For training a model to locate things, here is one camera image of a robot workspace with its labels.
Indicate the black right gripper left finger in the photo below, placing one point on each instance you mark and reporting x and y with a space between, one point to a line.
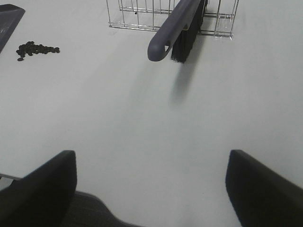
42 198

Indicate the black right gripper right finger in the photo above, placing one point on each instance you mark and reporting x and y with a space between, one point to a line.
261 197

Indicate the pile of coffee beans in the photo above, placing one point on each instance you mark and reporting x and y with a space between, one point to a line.
30 48

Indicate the purple brush with black bristles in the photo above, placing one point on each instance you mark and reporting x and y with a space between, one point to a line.
178 32

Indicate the purple plastic dustpan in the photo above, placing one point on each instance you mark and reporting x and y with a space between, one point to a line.
10 16

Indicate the metal wire rack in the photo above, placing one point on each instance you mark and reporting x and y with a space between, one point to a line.
149 15

